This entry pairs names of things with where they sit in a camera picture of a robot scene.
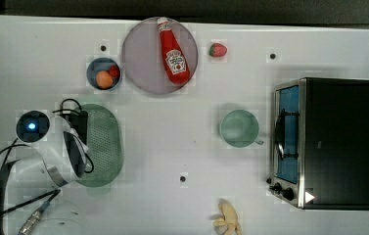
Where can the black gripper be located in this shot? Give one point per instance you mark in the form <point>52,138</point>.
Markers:
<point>79,123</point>

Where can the green plastic strainer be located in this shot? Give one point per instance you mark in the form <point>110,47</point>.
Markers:
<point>103,138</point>

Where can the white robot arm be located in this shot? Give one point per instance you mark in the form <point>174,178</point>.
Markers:
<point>52,156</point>

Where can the orange toy fruit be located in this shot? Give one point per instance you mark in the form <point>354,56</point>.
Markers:
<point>104,79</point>

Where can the small blue bowl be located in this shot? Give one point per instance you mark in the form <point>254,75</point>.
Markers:
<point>101,64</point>

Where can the red toy fruit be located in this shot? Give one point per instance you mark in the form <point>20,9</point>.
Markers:
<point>114,71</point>

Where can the grey round plate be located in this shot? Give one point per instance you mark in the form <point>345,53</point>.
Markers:
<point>142,60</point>

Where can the red ketchup bottle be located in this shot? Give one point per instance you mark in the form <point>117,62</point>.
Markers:
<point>174,61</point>

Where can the toy strawberry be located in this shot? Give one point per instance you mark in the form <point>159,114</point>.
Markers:
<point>217,50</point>

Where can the green plastic cup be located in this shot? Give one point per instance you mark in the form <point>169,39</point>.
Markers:
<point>240,129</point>

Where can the yellow toy banana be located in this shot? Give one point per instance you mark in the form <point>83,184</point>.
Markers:
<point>227,223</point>

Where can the toaster oven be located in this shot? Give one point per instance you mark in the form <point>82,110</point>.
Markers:
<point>320,144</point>

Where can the metal cable connector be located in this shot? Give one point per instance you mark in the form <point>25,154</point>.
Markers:
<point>34,218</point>

